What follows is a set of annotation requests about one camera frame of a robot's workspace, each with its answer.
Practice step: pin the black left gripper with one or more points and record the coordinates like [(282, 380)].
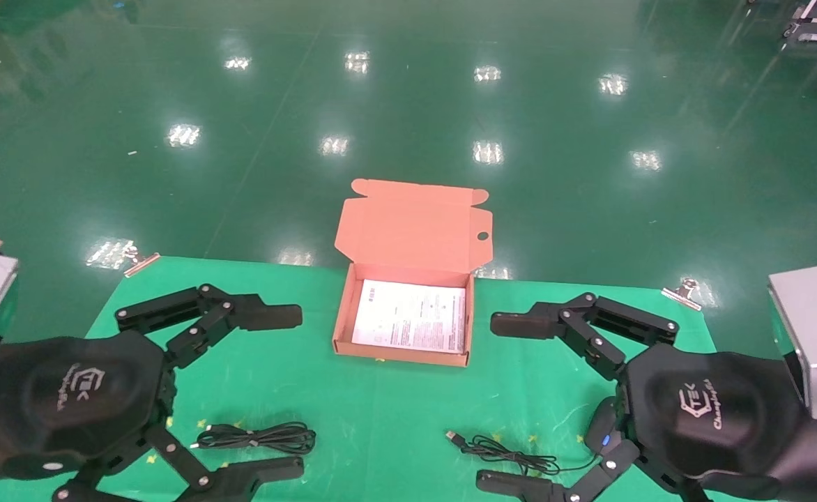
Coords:
[(67, 397)]

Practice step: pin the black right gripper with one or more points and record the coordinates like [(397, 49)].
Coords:
[(715, 411)]

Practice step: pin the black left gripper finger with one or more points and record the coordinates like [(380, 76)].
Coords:
[(269, 316)]

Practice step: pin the green table mat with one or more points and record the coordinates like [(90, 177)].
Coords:
[(380, 418)]

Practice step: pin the orange cardboard box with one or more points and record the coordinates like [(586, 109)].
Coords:
[(408, 223)]

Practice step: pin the metal binder clip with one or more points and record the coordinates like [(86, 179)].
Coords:
[(140, 262), (684, 293)]

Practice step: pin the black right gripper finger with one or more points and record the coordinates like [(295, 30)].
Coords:
[(513, 484), (527, 324)]

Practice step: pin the white printed paper leaflet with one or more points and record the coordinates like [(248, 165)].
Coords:
[(408, 314)]

